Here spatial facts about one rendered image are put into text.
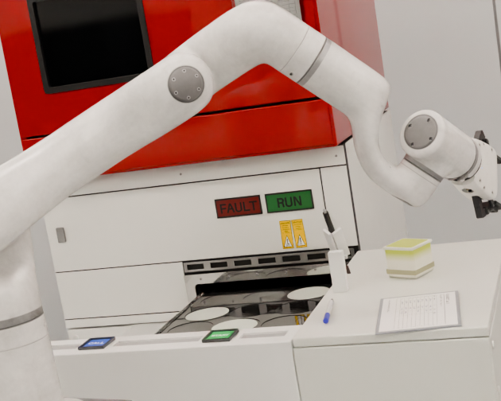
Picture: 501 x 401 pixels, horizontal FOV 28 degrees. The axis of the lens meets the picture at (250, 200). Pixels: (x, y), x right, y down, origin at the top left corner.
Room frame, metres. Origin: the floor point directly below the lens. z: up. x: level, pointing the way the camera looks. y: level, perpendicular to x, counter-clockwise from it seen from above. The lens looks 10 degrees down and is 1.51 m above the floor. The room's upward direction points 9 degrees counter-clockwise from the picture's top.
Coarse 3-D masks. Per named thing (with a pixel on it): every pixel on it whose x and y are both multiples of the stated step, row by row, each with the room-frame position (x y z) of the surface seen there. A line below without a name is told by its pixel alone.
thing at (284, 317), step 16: (272, 288) 2.34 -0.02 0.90; (288, 288) 2.31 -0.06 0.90; (208, 304) 2.29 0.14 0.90; (224, 304) 2.27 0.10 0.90; (240, 304) 2.24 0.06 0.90; (256, 304) 2.22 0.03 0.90; (272, 304) 2.20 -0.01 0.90; (288, 304) 2.18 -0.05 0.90; (304, 304) 2.16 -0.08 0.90; (176, 320) 2.19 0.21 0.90; (208, 320) 2.15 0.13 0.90; (224, 320) 2.13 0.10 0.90; (256, 320) 2.09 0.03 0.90; (272, 320) 2.07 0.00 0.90; (288, 320) 2.05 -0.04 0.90; (304, 320) 2.04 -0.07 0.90
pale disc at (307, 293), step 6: (306, 288) 2.29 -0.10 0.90; (312, 288) 2.28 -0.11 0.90; (318, 288) 2.27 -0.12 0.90; (324, 288) 2.26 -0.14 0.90; (288, 294) 2.26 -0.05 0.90; (294, 294) 2.25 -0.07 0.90; (300, 294) 2.24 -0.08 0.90; (306, 294) 2.23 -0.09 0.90; (312, 294) 2.22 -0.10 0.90; (318, 294) 2.21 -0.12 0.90
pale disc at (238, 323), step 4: (232, 320) 2.12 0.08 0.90; (236, 320) 2.11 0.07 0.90; (240, 320) 2.11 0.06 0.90; (244, 320) 2.10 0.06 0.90; (248, 320) 2.10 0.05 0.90; (252, 320) 2.10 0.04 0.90; (220, 324) 2.10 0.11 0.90; (224, 324) 2.10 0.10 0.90; (228, 324) 2.09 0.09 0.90; (232, 324) 2.09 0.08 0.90; (236, 324) 2.08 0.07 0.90; (240, 324) 2.08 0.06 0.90; (244, 324) 2.07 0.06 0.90; (248, 324) 2.07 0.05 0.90; (252, 324) 2.07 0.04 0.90; (256, 324) 2.06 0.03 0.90; (212, 328) 2.08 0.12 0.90; (216, 328) 2.08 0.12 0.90; (220, 328) 2.07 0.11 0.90; (224, 328) 2.07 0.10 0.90; (228, 328) 2.06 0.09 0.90; (232, 328) 2.06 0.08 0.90; (236, 328) 2.05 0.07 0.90; (240, 328) 2.05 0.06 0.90; (244, 328) 2.04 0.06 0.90; (248, 328) 2.04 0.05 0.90
